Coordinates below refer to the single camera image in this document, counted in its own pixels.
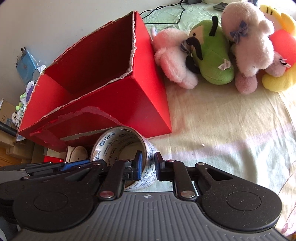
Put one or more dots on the blue gift bag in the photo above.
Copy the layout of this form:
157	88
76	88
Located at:
26	66

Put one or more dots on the pink plush toy left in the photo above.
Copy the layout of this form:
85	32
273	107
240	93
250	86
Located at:
170	53

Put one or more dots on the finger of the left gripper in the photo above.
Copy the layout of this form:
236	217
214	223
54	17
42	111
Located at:
48	168

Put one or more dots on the black cylinder bottle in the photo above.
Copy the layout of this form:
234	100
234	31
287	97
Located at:
7	129

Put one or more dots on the yellow red plush toy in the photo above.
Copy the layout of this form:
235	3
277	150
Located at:
280	75

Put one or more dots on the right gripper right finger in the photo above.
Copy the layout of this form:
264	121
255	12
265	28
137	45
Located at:
175	172

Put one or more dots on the clear packing tape roll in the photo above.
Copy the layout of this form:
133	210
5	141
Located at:
121	143

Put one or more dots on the green plush toy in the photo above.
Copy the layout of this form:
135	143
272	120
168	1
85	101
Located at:
208	52

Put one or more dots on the large red cardboard box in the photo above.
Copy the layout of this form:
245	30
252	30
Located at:
108	78

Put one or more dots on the green white frog toys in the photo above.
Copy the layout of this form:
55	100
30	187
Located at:
17	116

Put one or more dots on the pink plush with blue bow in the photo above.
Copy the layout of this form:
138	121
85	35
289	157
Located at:
246	26

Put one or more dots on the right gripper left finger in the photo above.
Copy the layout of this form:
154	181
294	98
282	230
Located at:
121	171

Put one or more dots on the cardboard boxes pile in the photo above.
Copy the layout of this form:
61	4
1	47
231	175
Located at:
14	149

